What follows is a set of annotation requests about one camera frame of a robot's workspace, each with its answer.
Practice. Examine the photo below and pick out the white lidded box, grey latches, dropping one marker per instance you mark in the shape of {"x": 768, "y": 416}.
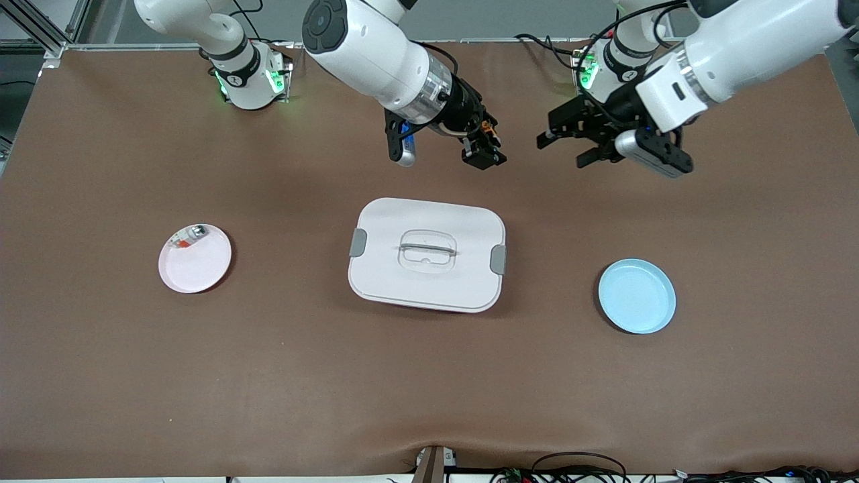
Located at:
{"x": 429, "y": 282}

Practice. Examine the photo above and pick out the light blue round plate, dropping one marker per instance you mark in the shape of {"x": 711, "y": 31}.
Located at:
{"x": 637, "y": 295}

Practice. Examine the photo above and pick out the pale pink round plate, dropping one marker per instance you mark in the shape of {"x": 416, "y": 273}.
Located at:
{"x": 194, "y": 268}

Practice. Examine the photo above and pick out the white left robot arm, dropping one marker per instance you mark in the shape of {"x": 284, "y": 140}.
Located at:
{"x": 738, "y": 47}

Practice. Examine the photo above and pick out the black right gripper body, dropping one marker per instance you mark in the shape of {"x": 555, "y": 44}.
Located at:
{"x": 464, "y": 112}

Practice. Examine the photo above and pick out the aluminium frame profile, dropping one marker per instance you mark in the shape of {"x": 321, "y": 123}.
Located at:
{"x": 40, "y": 30}

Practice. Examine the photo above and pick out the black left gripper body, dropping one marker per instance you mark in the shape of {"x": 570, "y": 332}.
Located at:
{"x": 609, "y": 114}

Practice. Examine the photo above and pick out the metal bracket at table edge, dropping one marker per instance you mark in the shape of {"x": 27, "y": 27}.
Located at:
{"x": 433, "y": 466}

